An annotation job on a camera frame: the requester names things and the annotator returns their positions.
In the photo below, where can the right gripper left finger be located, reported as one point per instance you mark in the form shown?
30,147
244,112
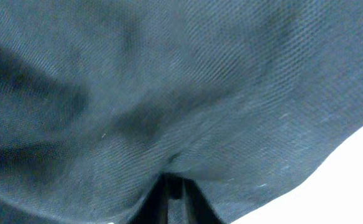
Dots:
155,207

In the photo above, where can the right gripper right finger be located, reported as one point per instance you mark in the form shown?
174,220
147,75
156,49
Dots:
198,209

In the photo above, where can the black t-shirt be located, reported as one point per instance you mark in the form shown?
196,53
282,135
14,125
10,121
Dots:
99,99

